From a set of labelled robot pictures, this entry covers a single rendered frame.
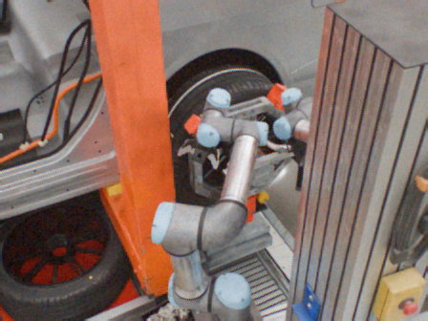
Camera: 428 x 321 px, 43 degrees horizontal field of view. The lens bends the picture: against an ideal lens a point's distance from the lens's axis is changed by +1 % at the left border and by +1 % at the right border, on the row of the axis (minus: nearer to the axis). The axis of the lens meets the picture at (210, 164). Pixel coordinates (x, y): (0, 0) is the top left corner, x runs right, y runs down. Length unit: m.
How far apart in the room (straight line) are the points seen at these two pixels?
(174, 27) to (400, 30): 1.37
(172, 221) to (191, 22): 1.08
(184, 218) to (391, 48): 0.71
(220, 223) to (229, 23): 1.17
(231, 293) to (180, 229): 0.42
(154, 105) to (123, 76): 0.16
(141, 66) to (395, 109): 0.90
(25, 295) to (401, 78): 2.00
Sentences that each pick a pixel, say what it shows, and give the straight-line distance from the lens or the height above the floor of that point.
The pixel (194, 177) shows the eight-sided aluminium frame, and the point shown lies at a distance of 2.44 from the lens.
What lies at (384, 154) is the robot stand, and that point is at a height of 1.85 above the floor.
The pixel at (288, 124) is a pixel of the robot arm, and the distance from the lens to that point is 1.86.
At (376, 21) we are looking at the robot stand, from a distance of 1.04.
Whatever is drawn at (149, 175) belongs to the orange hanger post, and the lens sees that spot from 1.90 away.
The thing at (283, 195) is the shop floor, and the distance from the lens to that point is 3.57.
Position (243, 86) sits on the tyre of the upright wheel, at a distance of 2.40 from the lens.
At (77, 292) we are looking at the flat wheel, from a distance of 2.52.
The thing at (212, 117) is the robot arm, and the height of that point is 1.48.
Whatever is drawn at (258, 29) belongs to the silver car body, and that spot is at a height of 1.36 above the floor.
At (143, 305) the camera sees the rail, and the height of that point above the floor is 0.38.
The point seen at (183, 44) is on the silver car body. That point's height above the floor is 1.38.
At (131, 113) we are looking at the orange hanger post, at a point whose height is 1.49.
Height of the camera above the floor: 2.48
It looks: 41 degrees down
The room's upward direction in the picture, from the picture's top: 1 degrees counter-clockwise
